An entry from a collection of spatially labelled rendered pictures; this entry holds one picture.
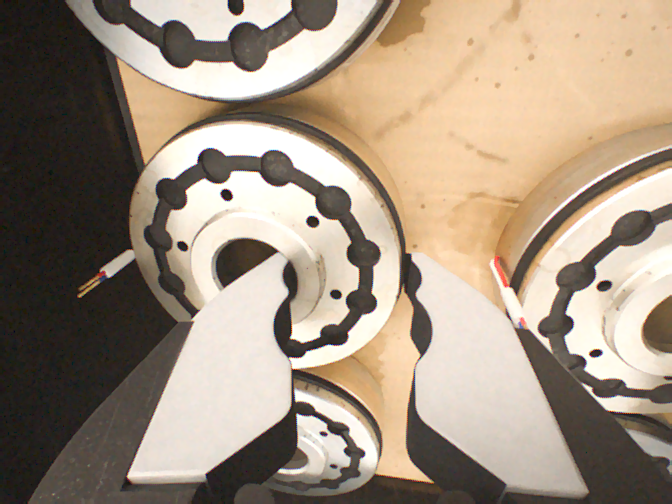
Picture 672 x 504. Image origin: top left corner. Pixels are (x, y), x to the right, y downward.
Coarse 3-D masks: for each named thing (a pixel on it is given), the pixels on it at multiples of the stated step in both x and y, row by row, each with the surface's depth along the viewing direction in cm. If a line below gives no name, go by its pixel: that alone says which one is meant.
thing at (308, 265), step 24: (216, 216) 11; (240, 216) 10; (264, 216) 10; (216, 240) 11; (264, 240) 11; (288, 240) 11; (312, 240) 11; (192, 264) 12; (216, 264) 12; (312, 264) 11; (216, 288) 12; (312, 288) 11
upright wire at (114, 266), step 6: (126, 252) 13; (132, 252) 13; (120, 258) 12; (126, 258) 13; (132, 258) 13; (108, 264) 12; (114, 264) 12; (120, 264) 12; (126, 264) 13; (102, 270) 12; (108, 270) 12; (114, 270) 12; (96, 276) 11; (102, 276) 12; (108, 276) 12; (90, 282) 11; (96, 282) 11; (78, 288) 11; (90, 288) 11
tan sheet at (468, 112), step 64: (448, 0) 10; (512, 0) 10; (576, 0) 9; (640, 0) 9; (384, 64) 11; (448, 64) 11; (512, 64) 10; (576, 64) 10; (640, 64) 10; (384, 128) 12; (448, 128) 12; (512, 128) 11; (576, 128) 11; (640, 128) 11; (448, 192) 13; (512, 192) 12; (448, 256) 14; (384, 384) 18; (384, 448) 21
